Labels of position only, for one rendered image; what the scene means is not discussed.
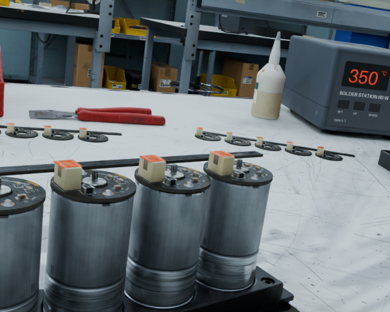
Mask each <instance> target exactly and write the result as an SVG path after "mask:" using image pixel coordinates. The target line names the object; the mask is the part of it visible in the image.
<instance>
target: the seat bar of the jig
mask: <svg viewBox="0 0 390 312"><path fill-rule="evenodd" d="M282 285H283V283H282V282H281V281H279V280H278V279H276V278H275V277H274V276H272V275H270V274H269V273H267V272H266V271H264V270H263V269H261V268H260V267H258V266H256V270H255V275H254V281H253V286H252V287H250V288H249V289H247V290H243V291H240V292H222V291H218V290H212V289H210V288H207V287H204V286H202V285H200V284H198V283H197V282H195V286H194V294H193V300H192V301H191V302H190V303H188V304H187V305H185V306H182V307H180V308H175V309H170V310H159V309H153V308H148V307H144V306H141V305H138V304H136V303H134V302H132V301H131V300H129V299H128V298H127V297H126V296H125V295H124V298H123V309H122V312H263V311H267V310H270V309H273V308H276V307H278V306H279V300H280V294H281V291H282ZM43 299H44V289H40V290H39V296H38V312H43Z"/></svg>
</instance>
